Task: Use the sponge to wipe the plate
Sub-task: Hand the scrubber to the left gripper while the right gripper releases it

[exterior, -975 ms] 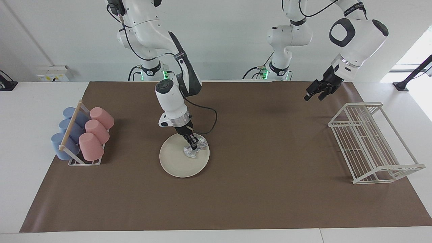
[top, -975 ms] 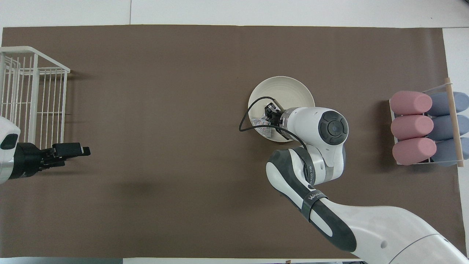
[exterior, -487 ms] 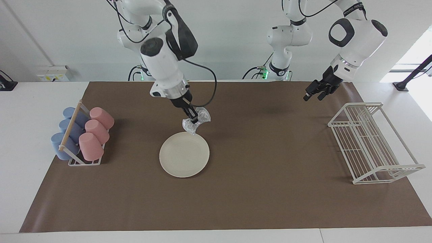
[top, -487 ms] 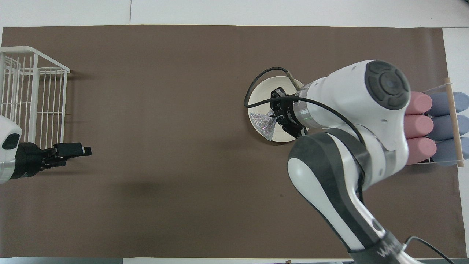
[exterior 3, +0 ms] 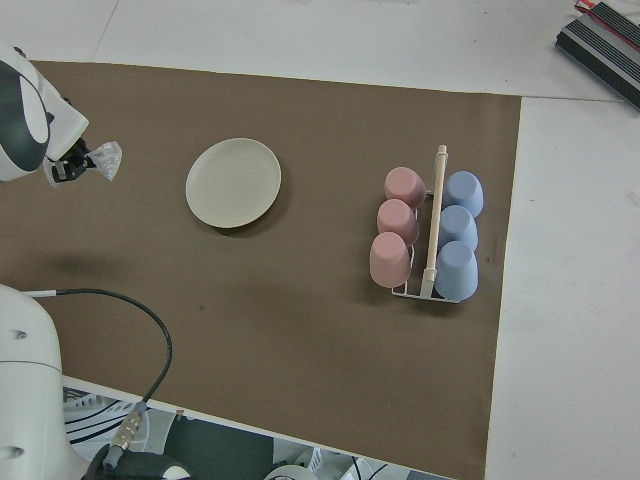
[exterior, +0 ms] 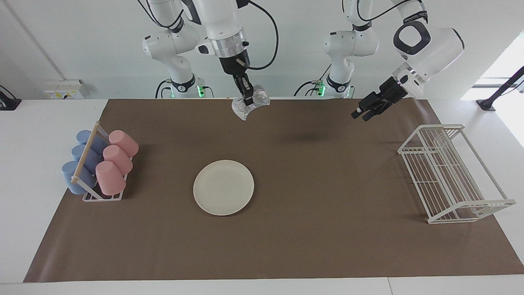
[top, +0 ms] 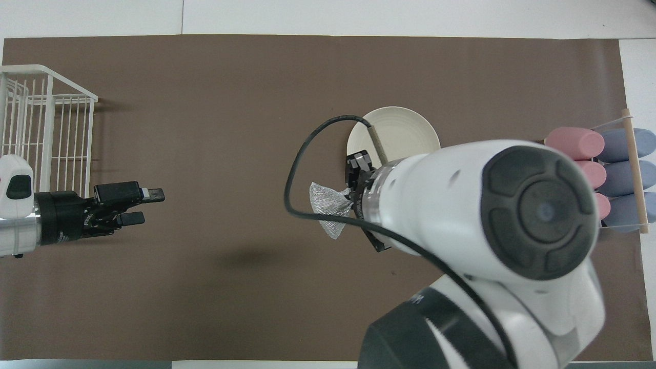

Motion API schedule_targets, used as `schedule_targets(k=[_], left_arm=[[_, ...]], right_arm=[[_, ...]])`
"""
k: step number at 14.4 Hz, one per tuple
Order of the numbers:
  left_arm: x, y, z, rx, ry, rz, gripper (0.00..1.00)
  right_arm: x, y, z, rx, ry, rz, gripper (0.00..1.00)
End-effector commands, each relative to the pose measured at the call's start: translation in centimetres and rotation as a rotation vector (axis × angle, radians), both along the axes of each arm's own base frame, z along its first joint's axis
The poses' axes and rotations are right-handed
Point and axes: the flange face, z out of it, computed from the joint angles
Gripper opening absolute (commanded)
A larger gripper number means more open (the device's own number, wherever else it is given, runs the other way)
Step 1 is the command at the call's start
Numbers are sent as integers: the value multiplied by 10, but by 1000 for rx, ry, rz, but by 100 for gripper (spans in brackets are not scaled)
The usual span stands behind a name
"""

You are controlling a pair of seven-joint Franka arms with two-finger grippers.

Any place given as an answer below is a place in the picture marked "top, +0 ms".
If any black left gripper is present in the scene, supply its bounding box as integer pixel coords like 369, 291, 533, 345
34, 181, 166, 246

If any brown table mat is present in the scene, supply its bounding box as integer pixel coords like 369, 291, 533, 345
0, 34, 654, 362

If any white wire basket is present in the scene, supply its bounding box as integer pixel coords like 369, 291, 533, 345
0, 64, 99, 199

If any silver mesh scrubber sponge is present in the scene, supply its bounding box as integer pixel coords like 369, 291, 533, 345
309, 182, 355, 240

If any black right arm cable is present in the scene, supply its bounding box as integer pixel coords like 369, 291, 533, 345
284, 115, 518, 369

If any white cup rack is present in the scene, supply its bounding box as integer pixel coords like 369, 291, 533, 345
543, 115, 650, 232

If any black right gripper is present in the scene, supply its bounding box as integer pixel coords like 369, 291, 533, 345
347, 150, 393, 253

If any blue cup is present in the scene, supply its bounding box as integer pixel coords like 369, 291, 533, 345
597, 128, 656, 163
597, 161, 656, 197
600, 192, 656, 234

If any cream round plate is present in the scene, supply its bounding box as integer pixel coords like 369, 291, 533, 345
347, 106, 441, 170

